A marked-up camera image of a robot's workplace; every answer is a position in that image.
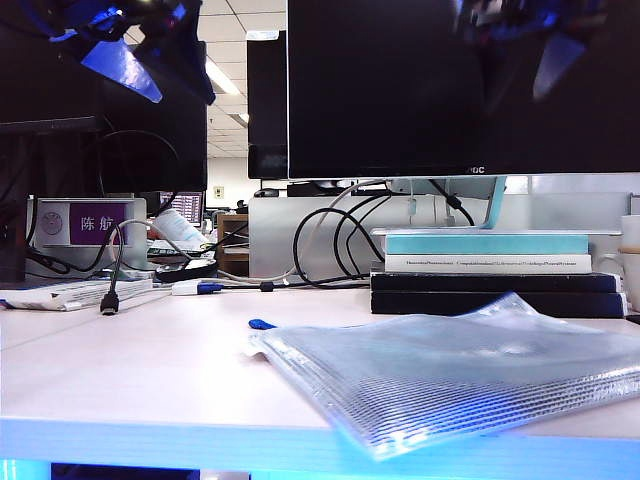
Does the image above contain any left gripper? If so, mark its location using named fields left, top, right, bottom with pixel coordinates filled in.
left=52, top=0, right=218, bottom=107

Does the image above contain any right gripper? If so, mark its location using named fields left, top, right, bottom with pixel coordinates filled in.
left=452, top=0, right=609, bottom=120

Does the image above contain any transparent file bag blue zipper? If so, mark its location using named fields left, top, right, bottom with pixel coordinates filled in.
left=246, top=291, right=640, bottom=462

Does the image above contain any black monitor rear side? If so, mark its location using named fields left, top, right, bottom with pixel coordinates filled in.
left=102, top=40, right=208, bottom=194

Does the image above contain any black monitor with button row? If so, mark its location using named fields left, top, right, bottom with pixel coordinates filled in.
left=0, top=0, right=105, bottom=134

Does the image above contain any narrow black monitor glossy bezel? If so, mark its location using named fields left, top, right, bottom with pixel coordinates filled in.
left=246, top=29, right=290, bottom=181

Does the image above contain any silver monitor stand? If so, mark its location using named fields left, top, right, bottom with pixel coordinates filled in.
left=369, top=174, right=623, bottom=238

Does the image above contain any small distant lit screen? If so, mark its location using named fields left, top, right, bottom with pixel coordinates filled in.
left=158, top=191, right=205, bottom=232

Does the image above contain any large black AOC monitor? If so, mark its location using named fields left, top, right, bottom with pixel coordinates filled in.
left=287, top=0, right=640, bottom=179

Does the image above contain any white cylindrical bottle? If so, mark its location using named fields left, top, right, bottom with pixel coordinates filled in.
left=150, top=208, right=213, bottom=250

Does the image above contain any silver nameplate with purple sign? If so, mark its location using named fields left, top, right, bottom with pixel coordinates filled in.
left=34, top=197, right=148, bottom=274

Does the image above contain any wooden shelf box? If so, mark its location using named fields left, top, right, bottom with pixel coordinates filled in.
left=215, top=213, right=251, bottom=279

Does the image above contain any teal book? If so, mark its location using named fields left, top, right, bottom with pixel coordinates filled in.
left=383, top=233, right=590, bottom=257

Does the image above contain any black flat device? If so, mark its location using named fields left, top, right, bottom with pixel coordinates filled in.
left=287, top=181, right=354, bottom=198

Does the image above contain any white book with printed spine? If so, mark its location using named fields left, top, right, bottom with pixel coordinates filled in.
left=383, top=254, right=593, bottom=276

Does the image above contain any thin black book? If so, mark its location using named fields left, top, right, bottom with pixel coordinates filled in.
left=369, top=272, right=624, bottom=296

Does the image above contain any white mug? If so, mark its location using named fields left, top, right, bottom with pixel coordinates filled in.
left=597, top=214, right=640, bottom=301

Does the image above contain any white adapter with blue connector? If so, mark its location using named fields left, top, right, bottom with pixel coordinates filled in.
left=170, top=280, right=225, bottom=298

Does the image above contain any folded white paper booklet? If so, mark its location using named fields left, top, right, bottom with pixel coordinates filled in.
left=0, top=277, right=154, bottom=313

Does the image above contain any thick black book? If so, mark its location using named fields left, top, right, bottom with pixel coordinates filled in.
left=369, top=291, right=629, bottom=319

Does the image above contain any black cable with ferrite bead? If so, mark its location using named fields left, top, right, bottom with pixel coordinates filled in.
left=428, top=178, right=475, bottom=228

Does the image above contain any black looped cable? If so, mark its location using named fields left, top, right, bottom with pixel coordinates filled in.
left=292, top=191, right=396, bottom=291
left=332, top=195, right=396, bottom=281

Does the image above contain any long white grey cable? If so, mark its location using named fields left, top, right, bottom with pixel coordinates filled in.
left=110, top=178, right=396, bottom=287

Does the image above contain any black USB cable plug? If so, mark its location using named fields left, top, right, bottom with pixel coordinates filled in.
left=27, top=222, right=125, bottom=318

